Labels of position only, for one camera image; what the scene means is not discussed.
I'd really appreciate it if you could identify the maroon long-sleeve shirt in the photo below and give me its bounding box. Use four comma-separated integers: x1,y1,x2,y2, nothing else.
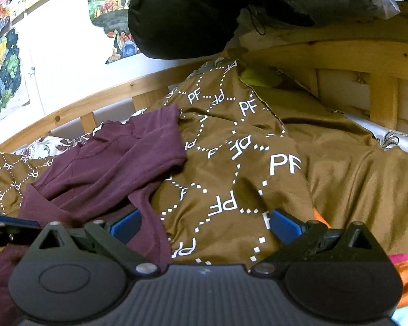
0,103,189,326

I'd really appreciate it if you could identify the brown PF patterned blanket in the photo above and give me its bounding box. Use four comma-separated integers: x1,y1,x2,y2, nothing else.
0,57,408,310

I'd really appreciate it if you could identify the anime boy poster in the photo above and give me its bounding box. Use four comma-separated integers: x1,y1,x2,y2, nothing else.
0,29,30,120

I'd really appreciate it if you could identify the yellow-green pillow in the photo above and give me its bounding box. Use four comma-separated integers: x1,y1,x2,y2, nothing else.
240,66,284,88

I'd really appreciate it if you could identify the black puffer jacket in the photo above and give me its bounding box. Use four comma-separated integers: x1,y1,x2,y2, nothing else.
128,0,400,60

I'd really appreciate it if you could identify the landscape drawing poster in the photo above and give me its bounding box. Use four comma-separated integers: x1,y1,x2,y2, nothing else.
88,0,141,64

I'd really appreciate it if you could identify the wooden bed frame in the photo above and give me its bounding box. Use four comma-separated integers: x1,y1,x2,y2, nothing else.
0,2,408,152

